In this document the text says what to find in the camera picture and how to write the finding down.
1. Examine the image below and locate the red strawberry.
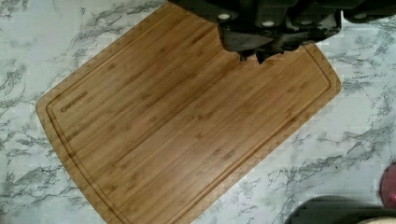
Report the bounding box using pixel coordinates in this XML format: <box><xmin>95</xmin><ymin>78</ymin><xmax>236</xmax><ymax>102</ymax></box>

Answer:
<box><xmin>380</xmin><ymin>163</ymin><xmax>396</xmax><ymax>209</ymax></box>

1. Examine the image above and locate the bamboo cutting board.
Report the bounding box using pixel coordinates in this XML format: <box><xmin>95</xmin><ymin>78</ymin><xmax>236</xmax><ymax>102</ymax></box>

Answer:
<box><xmin>36</xmin><ymin>3</ymin><xmax>341</xmax><ymax>224</ymax></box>

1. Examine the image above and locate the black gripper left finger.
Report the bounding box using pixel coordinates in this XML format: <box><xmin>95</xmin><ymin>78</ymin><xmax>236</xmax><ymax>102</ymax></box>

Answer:
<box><xmin>218</xmin><ymin>19</ymin><xmax>274</xmax><ymax>61</ymax></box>

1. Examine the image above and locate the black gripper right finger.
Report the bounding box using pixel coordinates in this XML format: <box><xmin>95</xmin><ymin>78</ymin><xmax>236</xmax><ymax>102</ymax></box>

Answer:
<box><xmin>255</xmin><ymin>12</ymin><xmax>342</xmax><ymax>63</ymax></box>

